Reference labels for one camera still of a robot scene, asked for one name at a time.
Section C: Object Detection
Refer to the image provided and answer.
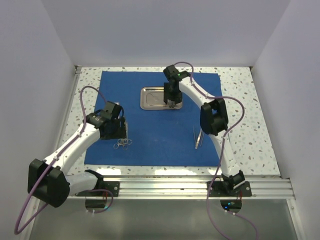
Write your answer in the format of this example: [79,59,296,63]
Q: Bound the steel hemostat clamp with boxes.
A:
[116,138,129,151]

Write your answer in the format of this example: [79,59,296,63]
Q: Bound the steel surgical forceps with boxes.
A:
[113,139,123,149]

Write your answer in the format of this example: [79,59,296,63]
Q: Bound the steel surgical scissors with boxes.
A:
[122,138,132,146]

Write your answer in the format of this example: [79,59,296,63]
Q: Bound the silver instrument tray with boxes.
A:
[140,86,183,111]

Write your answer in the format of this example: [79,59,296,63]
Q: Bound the blue surgical drape cloth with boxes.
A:
[84,71,219,167]

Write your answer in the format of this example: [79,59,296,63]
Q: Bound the thin steel tweezers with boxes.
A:
[199,132,204,147]
[192,126,198,145]

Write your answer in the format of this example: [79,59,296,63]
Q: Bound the broad steel tweezers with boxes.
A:
[195,133,202,149]

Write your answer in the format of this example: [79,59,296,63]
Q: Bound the steel scalpel handle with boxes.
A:
[166,101,182,109]

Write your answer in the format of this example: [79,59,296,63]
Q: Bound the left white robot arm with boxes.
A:
[27,101,127,208]

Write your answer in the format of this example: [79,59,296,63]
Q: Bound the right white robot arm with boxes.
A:
[163,65,246,197]

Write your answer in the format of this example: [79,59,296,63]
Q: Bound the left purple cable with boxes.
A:
[13,85,115,236]

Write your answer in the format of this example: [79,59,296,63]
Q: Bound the aluminium left side rail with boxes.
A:
[59,65,82,136]

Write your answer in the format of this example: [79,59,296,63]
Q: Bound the aluminium rail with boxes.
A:
[67,174,296,201]
[59,65,82,136]

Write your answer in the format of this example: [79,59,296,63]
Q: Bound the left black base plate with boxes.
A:
[94,181,120,198]

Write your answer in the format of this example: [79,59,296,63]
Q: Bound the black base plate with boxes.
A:
[94,181,120,198]
[206,176,252,198]

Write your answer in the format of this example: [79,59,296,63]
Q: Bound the aluminium front rail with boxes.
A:
[67,174,296,201]

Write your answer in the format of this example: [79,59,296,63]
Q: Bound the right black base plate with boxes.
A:
[206,176,252,198]

